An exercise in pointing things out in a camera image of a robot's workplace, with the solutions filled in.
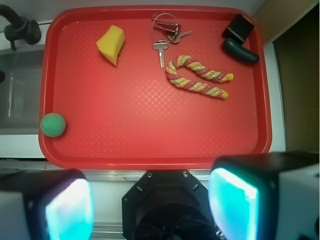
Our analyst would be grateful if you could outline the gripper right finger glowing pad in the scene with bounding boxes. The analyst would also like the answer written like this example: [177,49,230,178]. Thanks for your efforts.
[208,151,320,240]

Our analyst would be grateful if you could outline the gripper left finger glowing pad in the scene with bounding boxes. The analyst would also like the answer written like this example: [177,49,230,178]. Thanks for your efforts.
[0,169,95,240]

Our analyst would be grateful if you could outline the silver keys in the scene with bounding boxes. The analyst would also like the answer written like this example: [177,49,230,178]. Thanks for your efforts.
[151,12,193,69]

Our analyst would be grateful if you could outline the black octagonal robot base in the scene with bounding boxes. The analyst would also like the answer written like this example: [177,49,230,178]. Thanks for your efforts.
[121,170,219,240]

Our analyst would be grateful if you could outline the green dimpled ball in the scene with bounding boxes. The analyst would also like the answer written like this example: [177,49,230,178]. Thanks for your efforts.
[40,113,67,138]

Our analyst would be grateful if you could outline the grey toy sink basin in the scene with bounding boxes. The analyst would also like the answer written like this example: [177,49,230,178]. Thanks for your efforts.
[0,49,44,135]

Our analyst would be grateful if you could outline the red plastic tray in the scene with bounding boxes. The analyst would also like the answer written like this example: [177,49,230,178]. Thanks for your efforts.
[39,6,272,170]

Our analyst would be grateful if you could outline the dark green cucumber toy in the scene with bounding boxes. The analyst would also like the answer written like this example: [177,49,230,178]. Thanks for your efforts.
[222,38,260,64]

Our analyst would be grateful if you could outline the black cube block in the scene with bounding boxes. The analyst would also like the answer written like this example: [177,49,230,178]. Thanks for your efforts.
[222,13,255,45]

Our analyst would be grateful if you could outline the yellow sponge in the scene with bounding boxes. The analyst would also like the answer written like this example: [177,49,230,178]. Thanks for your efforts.
[96,25,125,66]

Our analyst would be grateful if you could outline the grey toy faucet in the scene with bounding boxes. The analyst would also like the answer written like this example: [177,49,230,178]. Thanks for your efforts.
[0,4,42,51]

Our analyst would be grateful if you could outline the brown cardboard panel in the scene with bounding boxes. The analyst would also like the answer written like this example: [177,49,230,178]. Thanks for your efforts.
[252,0,319,47]

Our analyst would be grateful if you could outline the multicolour braided rope toy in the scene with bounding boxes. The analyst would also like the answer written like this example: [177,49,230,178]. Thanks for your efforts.
[165,55,234,100]

